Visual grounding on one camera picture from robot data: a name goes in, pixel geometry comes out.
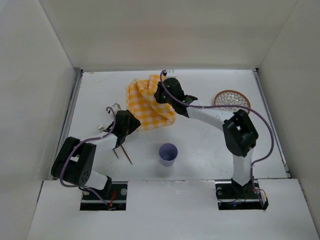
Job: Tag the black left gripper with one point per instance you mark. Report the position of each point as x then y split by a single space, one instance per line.
122 136

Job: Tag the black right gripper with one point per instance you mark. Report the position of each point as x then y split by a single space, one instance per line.
159 93

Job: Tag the silver metal fork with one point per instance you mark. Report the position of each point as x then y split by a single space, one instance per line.
101 128

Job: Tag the yellow white checkered cloth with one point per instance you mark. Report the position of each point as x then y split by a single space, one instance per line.
142 104

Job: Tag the purple plastic cup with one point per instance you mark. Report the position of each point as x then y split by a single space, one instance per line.
168 153

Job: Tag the floral plate with brown rim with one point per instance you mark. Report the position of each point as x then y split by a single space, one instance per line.
231 98

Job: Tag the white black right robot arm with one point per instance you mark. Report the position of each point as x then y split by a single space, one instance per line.
240 135

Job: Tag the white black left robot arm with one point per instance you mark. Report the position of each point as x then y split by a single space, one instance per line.
73 165

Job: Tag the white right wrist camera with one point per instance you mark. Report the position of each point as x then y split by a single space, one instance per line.
169 73

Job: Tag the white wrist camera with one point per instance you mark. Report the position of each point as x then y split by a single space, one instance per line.
116 107
169 73

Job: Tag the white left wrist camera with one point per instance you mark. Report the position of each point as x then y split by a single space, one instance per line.
116 107

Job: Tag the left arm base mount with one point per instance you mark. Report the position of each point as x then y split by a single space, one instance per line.
115 200

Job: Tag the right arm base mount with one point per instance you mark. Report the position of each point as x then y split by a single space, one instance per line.
232 196

